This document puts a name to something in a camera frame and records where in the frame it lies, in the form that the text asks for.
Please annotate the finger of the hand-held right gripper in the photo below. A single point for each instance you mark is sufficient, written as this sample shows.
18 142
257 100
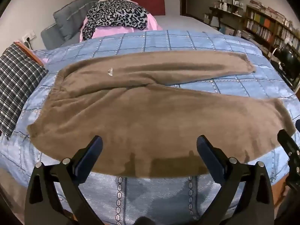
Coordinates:
287 143

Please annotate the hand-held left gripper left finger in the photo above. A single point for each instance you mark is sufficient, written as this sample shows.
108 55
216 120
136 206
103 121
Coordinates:
90 153

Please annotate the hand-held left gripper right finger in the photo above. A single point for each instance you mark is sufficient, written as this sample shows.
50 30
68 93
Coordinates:
208 154

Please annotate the brown fleece pants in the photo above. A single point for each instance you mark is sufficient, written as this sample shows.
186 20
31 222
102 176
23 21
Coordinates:
150 121

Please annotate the black chair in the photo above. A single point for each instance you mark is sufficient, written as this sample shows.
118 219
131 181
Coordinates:
289 63

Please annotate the plaid pillow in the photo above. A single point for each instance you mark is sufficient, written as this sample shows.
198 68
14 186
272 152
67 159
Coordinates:
16 82

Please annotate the blue checked blanket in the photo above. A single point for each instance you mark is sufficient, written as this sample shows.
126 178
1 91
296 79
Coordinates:
196 42

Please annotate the bookshelf with books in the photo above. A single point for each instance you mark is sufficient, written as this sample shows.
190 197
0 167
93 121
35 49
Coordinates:
269 25

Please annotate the pink cloth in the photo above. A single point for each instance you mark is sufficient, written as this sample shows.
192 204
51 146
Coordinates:
112 31

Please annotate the grey cushion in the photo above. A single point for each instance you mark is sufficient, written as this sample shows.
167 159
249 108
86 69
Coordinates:
68 18

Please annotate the leopard print cloth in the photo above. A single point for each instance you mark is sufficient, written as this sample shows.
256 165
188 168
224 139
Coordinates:
117 14

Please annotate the small shelf rack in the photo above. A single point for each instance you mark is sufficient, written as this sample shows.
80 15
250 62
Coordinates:
226 7

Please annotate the wooden bed frame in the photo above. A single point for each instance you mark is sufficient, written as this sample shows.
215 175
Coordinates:
28 51

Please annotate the wall socket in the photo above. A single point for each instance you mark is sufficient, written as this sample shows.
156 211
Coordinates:
29 36

